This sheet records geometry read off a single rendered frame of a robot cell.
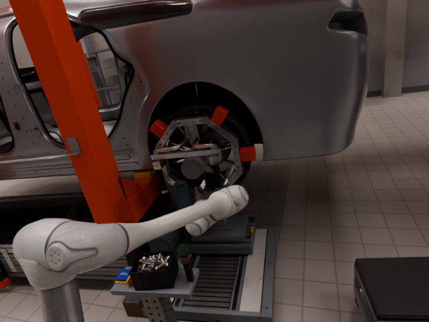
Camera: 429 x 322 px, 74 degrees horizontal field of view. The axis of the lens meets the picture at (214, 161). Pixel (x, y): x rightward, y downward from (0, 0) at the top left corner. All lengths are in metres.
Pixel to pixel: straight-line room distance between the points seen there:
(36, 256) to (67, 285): 0.13
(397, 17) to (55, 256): 6.32
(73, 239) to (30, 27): 1.13
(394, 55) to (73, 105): 5.84
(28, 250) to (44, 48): 1.01
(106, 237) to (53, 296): 0.24
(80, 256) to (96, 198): 1.02
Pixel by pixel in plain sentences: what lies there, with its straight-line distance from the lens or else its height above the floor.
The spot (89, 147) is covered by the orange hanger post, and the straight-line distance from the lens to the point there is 1.64.
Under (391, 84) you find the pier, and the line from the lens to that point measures 6.62.
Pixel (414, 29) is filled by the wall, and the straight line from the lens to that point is 6.83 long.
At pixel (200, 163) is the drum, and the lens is 1.68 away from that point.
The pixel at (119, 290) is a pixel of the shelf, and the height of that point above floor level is 0.45.
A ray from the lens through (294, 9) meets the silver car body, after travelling 1.76.
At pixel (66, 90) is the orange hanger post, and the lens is 1.61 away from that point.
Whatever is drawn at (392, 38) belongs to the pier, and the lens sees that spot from 6.51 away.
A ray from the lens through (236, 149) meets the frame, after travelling 1.73.
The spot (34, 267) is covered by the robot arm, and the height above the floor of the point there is 1.04.
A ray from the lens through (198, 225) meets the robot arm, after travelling 1.17.
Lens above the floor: 1.48
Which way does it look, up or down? 21 degrees down
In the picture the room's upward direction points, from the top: 11 degrees counter-clockwise
